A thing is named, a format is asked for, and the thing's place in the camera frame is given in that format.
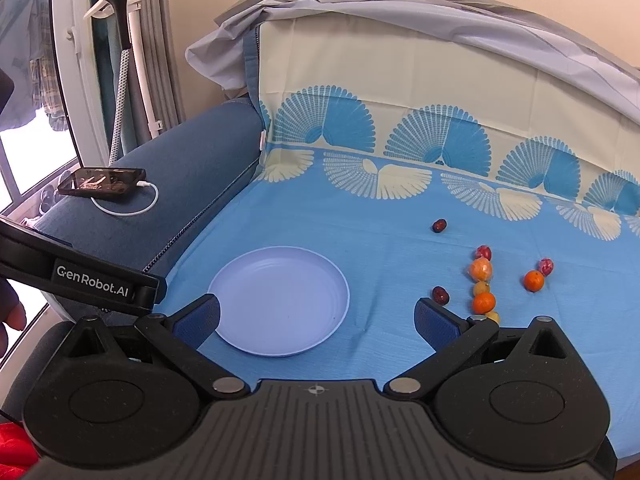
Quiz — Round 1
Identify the person's left hand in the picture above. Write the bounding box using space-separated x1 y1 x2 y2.
0 278 27 356

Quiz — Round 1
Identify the white steamer stand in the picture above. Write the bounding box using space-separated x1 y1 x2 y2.
84 0 164 139

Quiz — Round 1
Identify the orange fruit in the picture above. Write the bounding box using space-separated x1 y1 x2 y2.
469 257 494 282

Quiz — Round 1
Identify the light purple plastic plate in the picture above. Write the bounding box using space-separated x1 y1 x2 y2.
208 246 350 358

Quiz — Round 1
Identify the red clothing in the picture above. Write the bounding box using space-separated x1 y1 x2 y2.
0 422 39 480

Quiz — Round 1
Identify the dark red jujube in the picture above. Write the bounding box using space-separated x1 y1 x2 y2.
432 219 447 233
432 286 450 306

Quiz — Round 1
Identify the red fruit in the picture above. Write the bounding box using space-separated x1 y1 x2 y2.
538 258 554 276
475 245 492 260

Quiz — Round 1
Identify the yellow-green longan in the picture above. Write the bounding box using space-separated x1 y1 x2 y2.
486 311 500 324

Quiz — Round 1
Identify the orange tangerine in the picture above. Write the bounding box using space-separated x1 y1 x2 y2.
523 270 546 292
472 292 496 314

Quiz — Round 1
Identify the white charging cable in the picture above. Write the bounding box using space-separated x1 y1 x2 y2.
90 180 161 218

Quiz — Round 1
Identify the small yellow longan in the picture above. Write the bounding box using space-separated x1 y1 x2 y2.
473 281 490 297

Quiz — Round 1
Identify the grey bedsheet on backrest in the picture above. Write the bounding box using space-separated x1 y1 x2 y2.
184 0 639 122

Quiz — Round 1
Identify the black smartphone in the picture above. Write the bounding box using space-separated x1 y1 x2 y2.
58 167 146 200

